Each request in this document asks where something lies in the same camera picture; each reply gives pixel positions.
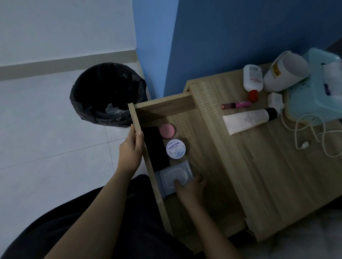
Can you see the pink round jar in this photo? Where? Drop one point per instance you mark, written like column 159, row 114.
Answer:
column 167, row 130

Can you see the person's left hand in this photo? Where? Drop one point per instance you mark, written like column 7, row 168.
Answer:
column 131, row 154

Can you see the pink lip gloss tube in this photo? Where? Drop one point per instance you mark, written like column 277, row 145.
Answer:
column 235, row 105

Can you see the white mug yellow label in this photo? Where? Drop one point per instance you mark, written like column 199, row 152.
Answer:
column 288, row 72

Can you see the white cream tube black cap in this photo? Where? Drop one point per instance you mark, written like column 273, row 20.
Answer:
column 245, row 121

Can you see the person's legs black trousers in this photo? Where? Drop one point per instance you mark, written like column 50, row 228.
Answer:
column 149, row 226

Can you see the purple cream jar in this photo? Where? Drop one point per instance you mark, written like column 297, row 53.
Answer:
column 175, row 149

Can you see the black lined trash bin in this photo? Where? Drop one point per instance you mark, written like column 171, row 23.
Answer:
column 101, row 88

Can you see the person's left forearm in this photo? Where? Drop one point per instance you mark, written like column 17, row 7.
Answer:
column 93, row 218

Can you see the teal tissue box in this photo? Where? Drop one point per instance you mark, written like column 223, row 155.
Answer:
column 307, row 101

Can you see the person's right hand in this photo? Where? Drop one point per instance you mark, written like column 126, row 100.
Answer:
column 192, row 190

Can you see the white lotion bottle red cap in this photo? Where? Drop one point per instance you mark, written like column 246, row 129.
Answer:
column 252, row 77

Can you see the wooden drawer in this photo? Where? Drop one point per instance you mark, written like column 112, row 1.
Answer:
column 208, row 160

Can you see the pale wet wipes packet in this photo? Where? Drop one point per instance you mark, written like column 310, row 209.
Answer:
column 171, row 176

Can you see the white pop-up tissue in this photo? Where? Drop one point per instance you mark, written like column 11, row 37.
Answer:
column 334, row 77

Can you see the person's right forearm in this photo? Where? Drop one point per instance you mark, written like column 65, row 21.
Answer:
column 213, row 234

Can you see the wooden bedside table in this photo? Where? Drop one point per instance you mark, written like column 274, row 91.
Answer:
column 280, row 173

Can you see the black phone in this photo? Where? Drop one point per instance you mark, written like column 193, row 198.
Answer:
column 155, row 149

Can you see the white charger plug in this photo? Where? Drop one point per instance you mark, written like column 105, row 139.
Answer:
column 275, row 100

